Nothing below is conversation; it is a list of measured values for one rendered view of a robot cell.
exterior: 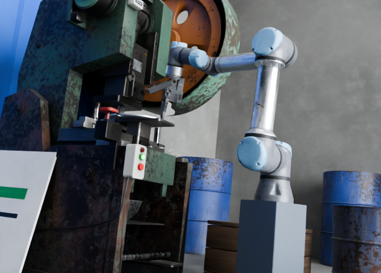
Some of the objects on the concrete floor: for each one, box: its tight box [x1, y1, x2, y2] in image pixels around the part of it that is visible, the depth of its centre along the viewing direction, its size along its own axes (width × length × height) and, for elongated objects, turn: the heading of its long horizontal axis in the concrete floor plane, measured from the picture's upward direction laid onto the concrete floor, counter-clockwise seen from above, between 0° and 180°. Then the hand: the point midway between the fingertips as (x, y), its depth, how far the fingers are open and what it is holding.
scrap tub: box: [331, 205, 381, 273], centre depth 215 cm, size 42×42×48 cm
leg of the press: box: [0, 88, 132, 273], centre depth 197 cm, size 92×12×90 cm, turn 88°
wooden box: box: [204, 220, 313, 273], centre depth 219 cm, size 40×38×35 cm
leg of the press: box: [121, 157, 193, 273], centre depth 243 cm, size 92×12×90 cm, turn 88°
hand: (161, 118), depth 205 cm, fingers closed
